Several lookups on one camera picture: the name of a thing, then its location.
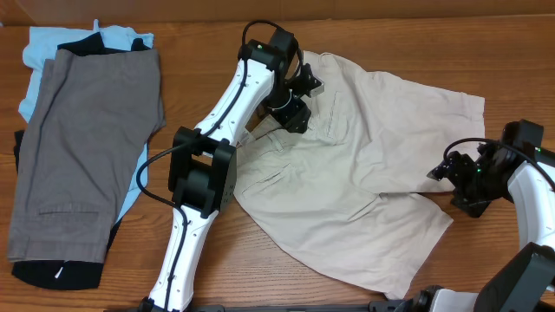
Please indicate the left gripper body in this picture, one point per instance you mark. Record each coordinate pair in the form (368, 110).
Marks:
(286, 107)

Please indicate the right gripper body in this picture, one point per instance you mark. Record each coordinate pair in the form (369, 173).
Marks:
(453, 169)

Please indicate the beige shorts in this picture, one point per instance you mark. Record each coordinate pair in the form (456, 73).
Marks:
(349, 197)

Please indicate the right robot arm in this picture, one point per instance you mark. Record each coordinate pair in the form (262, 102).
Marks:
(517, 168)

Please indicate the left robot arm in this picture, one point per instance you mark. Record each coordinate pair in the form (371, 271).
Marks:
(203, 167)

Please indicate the grey shorts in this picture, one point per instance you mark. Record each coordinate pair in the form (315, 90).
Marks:
(93, 117)

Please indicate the black garment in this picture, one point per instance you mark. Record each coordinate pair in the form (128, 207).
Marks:
(70, 275)

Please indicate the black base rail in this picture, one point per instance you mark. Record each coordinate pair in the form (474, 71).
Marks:
(377, 306)

